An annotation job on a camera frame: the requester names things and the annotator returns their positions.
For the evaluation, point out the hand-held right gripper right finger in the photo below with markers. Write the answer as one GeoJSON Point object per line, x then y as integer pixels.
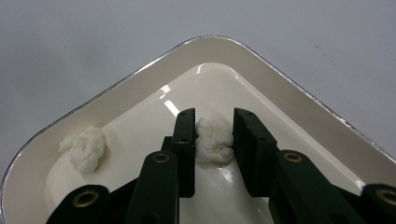
{"type": "Point", "coordinates": [252, 146]}

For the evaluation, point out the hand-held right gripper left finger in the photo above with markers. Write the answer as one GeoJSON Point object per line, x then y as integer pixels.
{"type": "Point", "coordinates": [186, 140]}

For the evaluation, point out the white cotton ball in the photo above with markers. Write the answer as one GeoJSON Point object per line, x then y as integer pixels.
{"type": "Point", "coordinates": [84, 149]}
{"type": "Point", "coordinates": [214, 141]}

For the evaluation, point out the white rectangular tray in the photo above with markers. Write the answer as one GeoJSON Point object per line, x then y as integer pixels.
{"type": "Point", "coordinates": [218, 53]}

